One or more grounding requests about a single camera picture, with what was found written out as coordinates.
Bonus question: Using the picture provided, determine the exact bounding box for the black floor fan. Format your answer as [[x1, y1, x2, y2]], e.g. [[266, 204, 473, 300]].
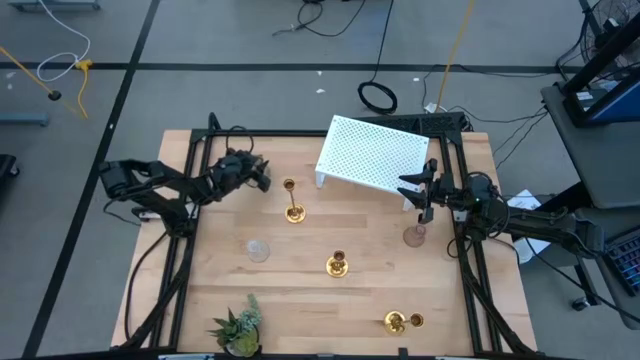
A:
[[578, 0, 640, 69]]

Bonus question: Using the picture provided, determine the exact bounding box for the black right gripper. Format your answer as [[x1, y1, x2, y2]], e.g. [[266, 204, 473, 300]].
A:
[[397, 158, 459, 224]]

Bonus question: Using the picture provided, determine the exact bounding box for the grey side cart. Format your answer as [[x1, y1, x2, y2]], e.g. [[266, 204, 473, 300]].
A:
[[541, 69, 640, 210]]

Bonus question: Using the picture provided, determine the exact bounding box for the tall gold candlestick small cup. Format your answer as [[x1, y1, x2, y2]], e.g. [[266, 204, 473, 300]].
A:
[[282, 178, 307, 225]]

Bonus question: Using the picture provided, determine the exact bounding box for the short gold candlestick holder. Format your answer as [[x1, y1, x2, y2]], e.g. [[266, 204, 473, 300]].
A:
[[383, 310, 425, 336]]

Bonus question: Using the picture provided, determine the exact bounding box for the yellow rod with black end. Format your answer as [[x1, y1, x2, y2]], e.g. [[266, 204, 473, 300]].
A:
[[0, 46, 87, 119]]

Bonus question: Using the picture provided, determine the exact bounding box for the black perforated panel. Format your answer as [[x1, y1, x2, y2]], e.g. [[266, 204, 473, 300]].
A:
[[357, 111, 469, 134]]

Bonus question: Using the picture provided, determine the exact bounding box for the pink glass candle holder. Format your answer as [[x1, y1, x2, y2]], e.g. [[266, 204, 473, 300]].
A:
[[402, 223, 428, 249]]

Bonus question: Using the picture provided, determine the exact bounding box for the black aluminium table frame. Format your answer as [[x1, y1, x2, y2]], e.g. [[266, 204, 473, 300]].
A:
[[112, 112, 539, 359]]

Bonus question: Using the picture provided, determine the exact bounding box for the tall gold candlestick wide cup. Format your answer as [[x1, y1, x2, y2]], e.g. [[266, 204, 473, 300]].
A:
[[325, 249, 350, 279]]

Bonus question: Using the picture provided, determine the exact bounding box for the white perforated metal shelf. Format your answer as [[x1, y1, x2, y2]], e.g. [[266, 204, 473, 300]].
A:
[[314, 114, 430, 211]]

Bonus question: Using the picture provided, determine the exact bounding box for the coiled black floor cable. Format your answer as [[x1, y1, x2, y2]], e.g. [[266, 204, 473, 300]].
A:
[[356, 0, 399, 116]]

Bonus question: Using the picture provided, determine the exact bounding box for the backlit keyboard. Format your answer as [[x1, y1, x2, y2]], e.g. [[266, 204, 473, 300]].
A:
[[602, 227, 640, 297]]

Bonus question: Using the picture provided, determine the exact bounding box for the white paper sheet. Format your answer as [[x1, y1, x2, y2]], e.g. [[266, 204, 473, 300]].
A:
[[506, 188, 543, 212]]

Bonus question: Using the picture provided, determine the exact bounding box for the grey table foot bar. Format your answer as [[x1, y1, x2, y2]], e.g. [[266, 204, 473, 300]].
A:
[[0, 112, 50, 127]]

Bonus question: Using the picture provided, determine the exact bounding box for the white floor cable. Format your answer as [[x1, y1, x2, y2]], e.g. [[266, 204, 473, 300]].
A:
[[36, 0, 92, 84]]

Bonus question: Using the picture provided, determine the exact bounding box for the yellow cable with plug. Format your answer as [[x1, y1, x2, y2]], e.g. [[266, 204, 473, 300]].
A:
[[74, 59, 95, 120]]

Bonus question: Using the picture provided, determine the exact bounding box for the potted succulent plant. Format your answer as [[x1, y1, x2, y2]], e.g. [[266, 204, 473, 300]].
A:
[[207, 293, 264, 359]]

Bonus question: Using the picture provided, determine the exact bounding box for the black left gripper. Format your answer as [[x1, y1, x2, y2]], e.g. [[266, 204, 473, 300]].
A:
[[212, 149, 273, 194]]

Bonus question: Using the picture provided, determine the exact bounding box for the blue and black device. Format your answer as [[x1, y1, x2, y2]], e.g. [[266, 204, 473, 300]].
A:
[[563, 67, 640, 128]]

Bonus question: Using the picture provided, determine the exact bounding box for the loose black floor cable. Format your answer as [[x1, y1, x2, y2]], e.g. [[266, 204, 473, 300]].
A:
[[272, 0, 367, 39]]

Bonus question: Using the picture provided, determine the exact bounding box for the orange floor cable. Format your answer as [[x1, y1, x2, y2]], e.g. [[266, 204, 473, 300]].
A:
[[436, 0, 476, 114]]

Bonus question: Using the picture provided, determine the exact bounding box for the clear glass candle holder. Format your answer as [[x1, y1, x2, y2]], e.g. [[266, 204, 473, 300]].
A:
[[245, 239, 272, 264]]

